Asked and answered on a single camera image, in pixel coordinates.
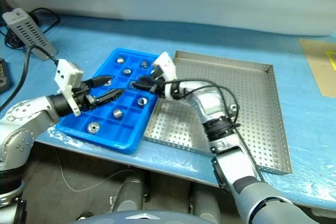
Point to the black device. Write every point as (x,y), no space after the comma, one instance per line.
(4,77)

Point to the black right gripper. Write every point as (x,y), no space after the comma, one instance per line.
(158,85)

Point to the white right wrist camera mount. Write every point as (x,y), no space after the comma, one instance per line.
(165,62)

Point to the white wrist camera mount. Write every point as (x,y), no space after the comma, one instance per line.
(165,62)
(64,73)

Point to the brown cardboard sheet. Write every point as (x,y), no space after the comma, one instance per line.
(315,77)

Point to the grey robot torso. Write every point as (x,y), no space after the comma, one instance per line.
(157,218)

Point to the perforated metal tray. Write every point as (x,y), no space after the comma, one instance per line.
(249,90)

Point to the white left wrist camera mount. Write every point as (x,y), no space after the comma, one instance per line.
(64,73)

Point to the blue compartment tray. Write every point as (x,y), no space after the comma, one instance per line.
(105,120)

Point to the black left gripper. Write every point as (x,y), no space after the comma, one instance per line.
(82,95)

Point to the grey vented power supply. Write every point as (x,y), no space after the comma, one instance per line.
(29,32)

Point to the white crumpled scrap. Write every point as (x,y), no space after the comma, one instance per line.
(113,200)

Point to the dark grey rounded shape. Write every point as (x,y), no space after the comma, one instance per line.
(204,200)
(131,195)

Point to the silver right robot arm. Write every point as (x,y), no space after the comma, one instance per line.
(210,106)

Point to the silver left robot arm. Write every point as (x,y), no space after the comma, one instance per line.
(29,113)

